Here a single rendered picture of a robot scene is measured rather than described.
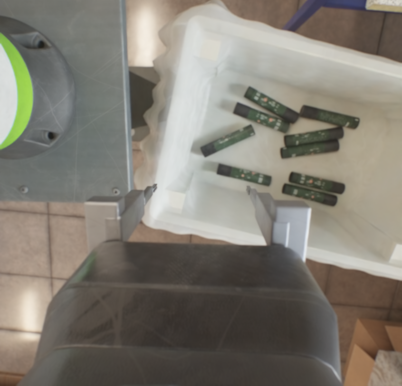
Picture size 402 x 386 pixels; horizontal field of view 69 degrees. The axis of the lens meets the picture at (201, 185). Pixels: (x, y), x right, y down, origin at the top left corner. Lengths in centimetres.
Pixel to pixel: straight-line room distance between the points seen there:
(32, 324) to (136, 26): 152
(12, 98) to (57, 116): 7
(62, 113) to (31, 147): 5
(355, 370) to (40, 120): 156
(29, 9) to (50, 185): 19
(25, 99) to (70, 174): 11
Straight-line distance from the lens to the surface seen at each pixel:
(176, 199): 62
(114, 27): 36
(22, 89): 31
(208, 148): 78
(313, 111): 82
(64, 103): 35
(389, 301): 178
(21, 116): 31
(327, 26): 137
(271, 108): 79
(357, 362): 163
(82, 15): 38
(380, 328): 176
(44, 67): 35
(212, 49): 60
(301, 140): 82
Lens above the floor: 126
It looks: 76 degrees down
